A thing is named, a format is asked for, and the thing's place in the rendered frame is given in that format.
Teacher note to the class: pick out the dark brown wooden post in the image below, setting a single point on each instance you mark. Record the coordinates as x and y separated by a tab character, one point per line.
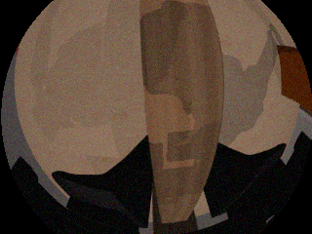
172	227

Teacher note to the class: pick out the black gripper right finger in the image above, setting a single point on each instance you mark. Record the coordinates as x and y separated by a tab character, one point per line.
233	172

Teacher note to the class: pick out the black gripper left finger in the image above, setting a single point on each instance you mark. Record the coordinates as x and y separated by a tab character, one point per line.
126	188

